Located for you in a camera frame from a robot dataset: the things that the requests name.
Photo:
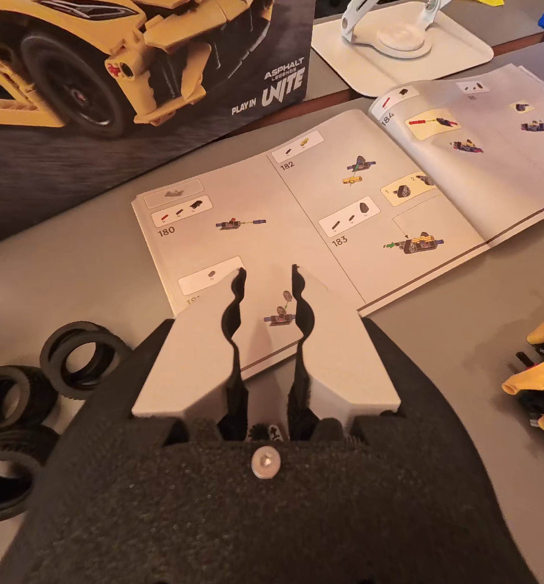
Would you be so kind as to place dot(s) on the building instruction booklet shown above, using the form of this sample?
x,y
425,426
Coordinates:
x,y
276,205

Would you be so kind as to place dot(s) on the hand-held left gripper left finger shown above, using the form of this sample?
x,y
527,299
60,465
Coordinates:
x,y
185,365

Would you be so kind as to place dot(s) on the grey desk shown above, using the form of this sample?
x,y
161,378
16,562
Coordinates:
x,y
436,365

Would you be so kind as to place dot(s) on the yellow plastic piece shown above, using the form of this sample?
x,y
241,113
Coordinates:
x,y
491,2

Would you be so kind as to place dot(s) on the toy car set box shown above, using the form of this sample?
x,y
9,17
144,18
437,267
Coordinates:
x,y
117,150

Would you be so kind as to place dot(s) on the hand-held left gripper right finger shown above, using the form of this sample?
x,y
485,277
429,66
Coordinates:
x,y
349,365

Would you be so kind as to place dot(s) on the black rubber toy tire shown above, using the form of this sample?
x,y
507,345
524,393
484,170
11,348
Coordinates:
x,y
48,351
30,440
39,397
7,506

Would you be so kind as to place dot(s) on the white document stand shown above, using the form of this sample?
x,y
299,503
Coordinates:
x,y
454,54

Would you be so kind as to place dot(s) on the yellow toy brick car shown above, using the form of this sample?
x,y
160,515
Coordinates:
x,y
536,383

